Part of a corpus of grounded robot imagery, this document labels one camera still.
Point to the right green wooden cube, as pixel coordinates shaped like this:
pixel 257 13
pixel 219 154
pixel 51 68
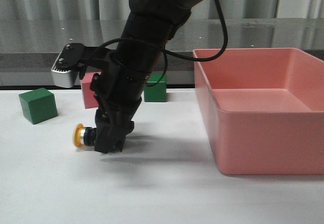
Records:
pixel 156 89

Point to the yellow push button switch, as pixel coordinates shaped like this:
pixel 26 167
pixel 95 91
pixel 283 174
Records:
pixel 83 136

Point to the grey stone ledge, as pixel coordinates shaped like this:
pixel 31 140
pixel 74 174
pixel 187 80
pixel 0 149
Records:
pixel 30 47

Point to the green wooden cube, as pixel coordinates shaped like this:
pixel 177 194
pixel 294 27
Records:
pixel 38 105
pixel 156 89

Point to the left green wooden cube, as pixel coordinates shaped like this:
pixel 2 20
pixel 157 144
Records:
pixel 38 105

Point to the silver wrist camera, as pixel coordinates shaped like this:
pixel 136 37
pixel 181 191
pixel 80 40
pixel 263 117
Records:
pixel 64 70

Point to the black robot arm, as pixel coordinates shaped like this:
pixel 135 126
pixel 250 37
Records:
pixel 151 24

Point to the pink wooden cube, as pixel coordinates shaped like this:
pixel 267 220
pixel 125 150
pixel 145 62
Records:
pixel 88 95

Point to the pink plastic bin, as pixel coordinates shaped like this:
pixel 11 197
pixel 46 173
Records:
pixel 263 110

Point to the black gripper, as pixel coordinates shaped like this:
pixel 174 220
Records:
pixel 118 91

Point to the grey-green curtain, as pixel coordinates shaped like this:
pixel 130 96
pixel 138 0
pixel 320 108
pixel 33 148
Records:
pixel 119 9

